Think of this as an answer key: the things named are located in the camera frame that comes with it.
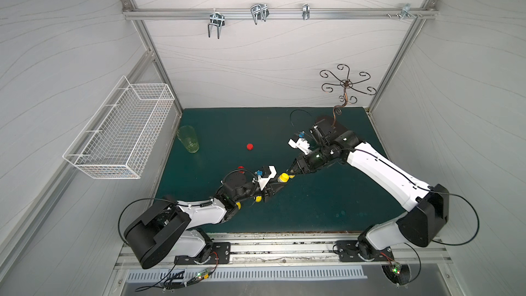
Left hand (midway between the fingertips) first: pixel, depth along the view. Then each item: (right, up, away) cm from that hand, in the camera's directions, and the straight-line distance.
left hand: (284, 181), depth 74 cm
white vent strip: (-35, -32, -4) cm, 47 cm away
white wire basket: (-58, +15, -6) cm, 60 cm away
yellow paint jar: (-1, +1, -1) cm, 2 cm away
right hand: (+2, +4, -1) cm, 4 cm away
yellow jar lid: (-10, -8, +5) cm, 14 cm away
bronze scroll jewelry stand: (+29, +38, +14) cm, 50 cm away
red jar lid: (-16, +10, +30) cm, 35 cm away
